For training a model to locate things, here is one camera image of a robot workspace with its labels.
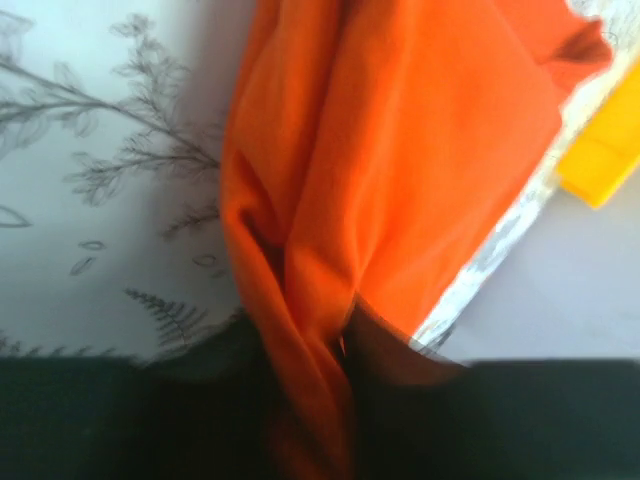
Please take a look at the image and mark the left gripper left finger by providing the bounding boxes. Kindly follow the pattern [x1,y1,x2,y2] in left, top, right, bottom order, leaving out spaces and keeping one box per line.
[0,309,321,480]

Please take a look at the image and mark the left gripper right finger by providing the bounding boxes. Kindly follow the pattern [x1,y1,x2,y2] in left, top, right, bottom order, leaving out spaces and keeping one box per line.
[343,304,639,479]

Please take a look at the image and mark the orange t-shirt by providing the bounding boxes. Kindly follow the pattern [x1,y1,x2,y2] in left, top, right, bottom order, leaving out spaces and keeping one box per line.
[220,1,612,479]

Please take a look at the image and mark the floral patterned table mat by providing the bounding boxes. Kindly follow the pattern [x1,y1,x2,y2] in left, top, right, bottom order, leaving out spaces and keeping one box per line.
[1,1,639,366]

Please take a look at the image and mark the yellow plastic bin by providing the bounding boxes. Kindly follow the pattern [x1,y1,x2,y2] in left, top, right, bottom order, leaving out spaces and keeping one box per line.
[556,64,639,209]

